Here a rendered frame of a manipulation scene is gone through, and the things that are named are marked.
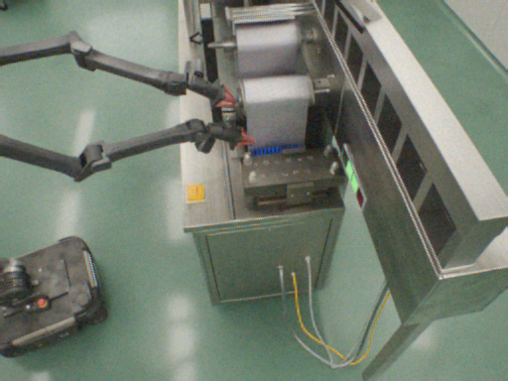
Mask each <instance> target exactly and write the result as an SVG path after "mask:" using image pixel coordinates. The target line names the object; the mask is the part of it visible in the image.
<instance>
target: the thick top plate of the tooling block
mask: <svg viewBox="0 0 508 381"><path fill-rule="evenodd" d="M332 149H333V154H332V155H331V156H327V155H326V154H324V153H323V152H324V150H325V148H319V149H311V150H306V153H305V154H302V155H295V156H286V157H283V154H282V152H281V153H273V154H265V155H257V156H250V157H251V159H252V163H251V164H250V165H249V166H247V165H244V164H243V158H244V157H241V158H240V168H241V179H242V185H243V190H244V196H245V197H246V196H261V195H269V194H276V193H283V192H286V191H287V185H293V184H301V183H308V182H313V185H314V187H313V189H319V188H334V187H342V186H344V182H345V179H346V174H345V171H344V169H343V167H342V164H341V160H340V158H339V155H338V153H337V150H336V148H335V147H332ZM333 162H337V163H338V165H339V171H338V173H337V174H333V173H331V172H330V170H329V169H330V167H331V165H332V163H333ZM251 171H255V172H256V173H257V176H258V179H259V181H258V182H257V183H256V184H251V183H250V182H249V177H250V172H251Z"/></svg>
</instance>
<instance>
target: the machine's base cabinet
mask: <svg viewBox="0 0 508 381"><path fill-rule="evenodd" d="M343 217H344V212H343V213H337V214H330V215H323V216H316V217H309V218H302V219H295V220H287V221H280V222H273V223H259V224H252V225H245V226H238V227H231V228H224V229H216V230H204V231H197V232H193V233H192V234H193V241H194V245H195V248H196V251H197V254H198V258H199V261H200V265H201V268H202V271H203V275H204V280H205V284H206V287H207V290H208V294H209V297H210V300H211V304H212V305H213V306H214V305H222V304H228V303H241V302H247V301H253V300H259V299H266V298H272V297H278V296H283V295H282V286H281V279H280V273H279V270H278V269H277V267H278V266H284V270H283V273H284V287H285V296H289V295H295V294H296V290H295V284H294V278H293V276H292V272H296V276H295V278H296V283H297V290H298V294H302V293H308V292H309V291H310V286H309V273H308V261H306V257H307V256H309V257H310V259H311V260H310V261H309V262H310V268H311V276H312V292H314V291H321V290H323V287H324V285H325V281H326V278H327V274H328V272H329V266H330V262H331V259H332V255H333V251H334V249H335V245H336V242H337V239H338V235H339V232H340V226H341V222H342V219H343Z"/></svg>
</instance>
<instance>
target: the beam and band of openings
mask: <svg viewBox="0 0 508 381"><path fill-rule="evenodd" d="M340 1H341V3H342V4H343V6H345V7H346V8H347V10H348V11H349V13H350V14H351V15H352V16H353V17H354V18H355V19H356V21H357V23H359V25H360V26H361V27H362V28H363V32H362V34H360V33H359V32H358V30H357V29H356V28H355V27H354V26H353V25H352V24H351V22H350V21H349V20H348V18H347V17H346V16H344V14H343V12H342V11H341V10H340V9H339V8H338V7H337V5H336V4H335V3H334V2H333V0H312V2H313V4H314V6H315V7H316V10H317V12H318V14H319V17H320V19H321V21H322V23H323V25H324V27H325V28H326V30H327V32H328V35H329V38H330V39H331V41H332V43H333V44H334V46H335V48H336V50H337V54H338V56H339V57H340V59H341V61H342V63H343V64H344V66H345V69H346V71H347V74H348V76H349V77H350V79H351V81H352V83H353V85H354V87H355V89H356V92H357V94H358V96H359V97H360V100H361V102H362V104H363V105H364V109H365V111H366V112H367V115H368V117H369V119H370V120H371V122H372V126H373V127H374V130H375V132H376V134H377V135H378V137H379V139H380V142H381V144H382V147H383V149H384V150H385V152H386V156H387V157H388V159H389V162H390V164H391V165H392V167H393V171H394V172H395V174H396V176H397V179H398V180H399V184H400V186H401V187H402V189H403V191H404V195H405V197H406V199H407V201H408V202H409V206H410V209H411V210H412V212H413V213H414V216H415V218H416V220H417V221H418V226H419V228H420V229H421V231H422V233H423V236H424V239H425V240H426V242H427V246H428V247H429V249H430V253H431V255H432V257H433V258H434V262H435V264H436V265H437V267H438V271H439V273H440V274H445V273H451V272H457V271H462V270H468V269H471V268H472V267H473V266H474V265H473V263H475V262H476V259H477V258H478V257H479V256H481V254H482V253H483V251H484V250H485V249H486V248H487V247H488V246H489V245H490V243H491V242H492V241H493V240H494V238H495V237H498V236H500V235H501V234H502V232H503V231H504V230H505V229H506V227H507V226H508V198H507V196H506V194H505V193H504V191H503V189H502V188H501V187H500V186H499V184H498V183H497V181H496V179H495V178H494V176H493V175H492V173H491V172H490V170H489V169H488V167H487V165H486V164H485V163H484V161H483V159H482V158H481V156H480V154H479V153H478V151H477V150H476V148H475V147H474V145H473V144H472V143H471V140H470V139H469V137H467V134H466V133H465V131H463V129H462V126H461V125H460V124H459V123H458V122H457V119H456V117H454V115H453V114H452V111H450V109H449V108H448V106H447V104H446V103H445V101H444V99H443V98H442V96H441V95H440V93H439V92H438V91H437V89H436V87H435V86H434V85H433V84H432V82H431V81H430V79H429V77H428V76H427V74H426V73H425V72H424V70H423V68H422V67H421V66H420V65H419V63H418V61H417V60H416V59H415V57H414V56H413V54H412V53H411V51H410V49H409V48H408V47H407V46H406V45H405V43H404V41H403V40H402V38H401V37H400V35H398V34H397V31H396V29H394V27H393V26H392V24H390V21H389V20H388V18H386V16H385V15H384V13H383V12H382V10H381V9H380V7H378V5H377V4H376V2H375V0H370V1H372V3H373V4H374V6H375V7H376V9H377V11H378V12H380V14H381V15H382V18H381V19H380V20H378V21H374V20H369V19H367V17H366V16H365V15H364V14H362V13H361V12H360V10H359V9H357V8H355V7H354V5H353V4H352V3H350V2H349V1H348V0H340Z"/></svg>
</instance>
